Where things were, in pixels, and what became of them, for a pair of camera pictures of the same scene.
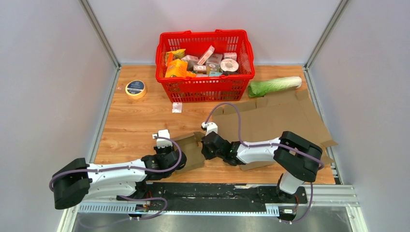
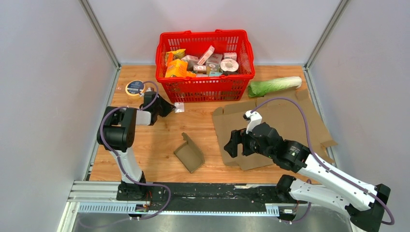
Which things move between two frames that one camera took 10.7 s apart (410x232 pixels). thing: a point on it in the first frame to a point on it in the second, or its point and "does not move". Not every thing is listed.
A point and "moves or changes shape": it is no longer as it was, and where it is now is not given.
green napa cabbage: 259,88 does not move
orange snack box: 177,67 does not move
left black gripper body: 163,152 to 157,108
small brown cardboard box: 191,146 moves or changes shape
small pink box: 230,55 does not move
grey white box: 191,60 does not move
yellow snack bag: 177,54 does not move
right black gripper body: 209,154 to 249,146
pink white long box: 206,55 does not move
